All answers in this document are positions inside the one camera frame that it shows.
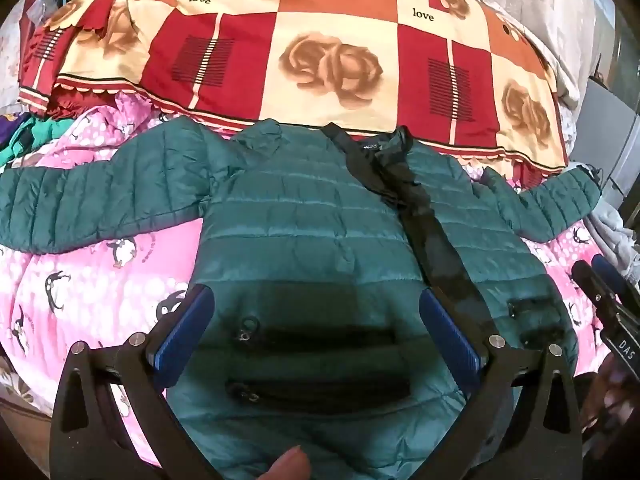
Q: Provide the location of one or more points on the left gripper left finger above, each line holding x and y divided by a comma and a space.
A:
88, 438

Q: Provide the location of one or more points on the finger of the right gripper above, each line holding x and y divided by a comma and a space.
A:
612, 278
595, 284

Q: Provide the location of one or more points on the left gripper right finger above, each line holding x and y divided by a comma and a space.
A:
520, 420

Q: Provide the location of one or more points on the teal quilted puffer jacket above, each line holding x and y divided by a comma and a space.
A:
317, 247

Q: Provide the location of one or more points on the grey clothing pile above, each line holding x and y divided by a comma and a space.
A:
605, 227

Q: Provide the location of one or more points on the green purple clothes pile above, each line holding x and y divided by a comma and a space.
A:
29, 133

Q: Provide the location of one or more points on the person's right hand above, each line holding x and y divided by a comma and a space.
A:
612, 397

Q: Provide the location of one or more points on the person's left hand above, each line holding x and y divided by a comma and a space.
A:
294, 464

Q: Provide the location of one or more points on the pink penguin quilt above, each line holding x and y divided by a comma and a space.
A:
115, 287

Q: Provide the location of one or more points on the grey cabinet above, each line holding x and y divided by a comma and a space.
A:
608, 140

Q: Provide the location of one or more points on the red cream rose blanket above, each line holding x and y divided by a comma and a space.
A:
457, 73

